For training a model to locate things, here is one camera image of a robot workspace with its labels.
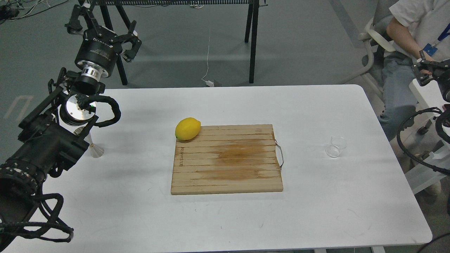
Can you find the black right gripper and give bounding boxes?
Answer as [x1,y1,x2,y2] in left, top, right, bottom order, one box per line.
[412,50,450,102]

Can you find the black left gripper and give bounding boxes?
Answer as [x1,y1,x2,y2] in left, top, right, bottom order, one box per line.
[65,4,142,78]

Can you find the small clear glass cup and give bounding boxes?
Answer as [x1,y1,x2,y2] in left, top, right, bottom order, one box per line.
[325,136,347,158]

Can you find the steel jigger measuring cup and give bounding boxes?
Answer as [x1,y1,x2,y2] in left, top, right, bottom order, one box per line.
[73,126,104,158]

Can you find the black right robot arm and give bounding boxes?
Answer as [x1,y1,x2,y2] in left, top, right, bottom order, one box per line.
[397,50,449,176]

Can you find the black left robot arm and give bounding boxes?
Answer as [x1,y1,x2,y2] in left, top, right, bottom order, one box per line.
[0,0,142,250]

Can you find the seated person in white shirt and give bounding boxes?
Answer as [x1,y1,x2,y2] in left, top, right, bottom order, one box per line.
[378,0,450,141]

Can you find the white side table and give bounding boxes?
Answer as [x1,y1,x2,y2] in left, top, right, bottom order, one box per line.
[405,79,449,194]

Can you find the white office chair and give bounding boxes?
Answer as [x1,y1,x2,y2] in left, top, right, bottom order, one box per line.
[337,15,395,100]

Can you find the yellow lemon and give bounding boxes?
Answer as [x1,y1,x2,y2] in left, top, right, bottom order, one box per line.
[175,117,201,141]

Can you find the wooden cutting board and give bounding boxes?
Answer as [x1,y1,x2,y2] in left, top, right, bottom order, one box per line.
[171,124,283,195]

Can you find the white charging cable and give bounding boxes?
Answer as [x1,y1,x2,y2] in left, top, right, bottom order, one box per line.
[201,27,216,87]

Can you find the black metal table frame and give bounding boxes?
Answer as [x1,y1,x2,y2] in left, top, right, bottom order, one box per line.
[77,0,268,86]

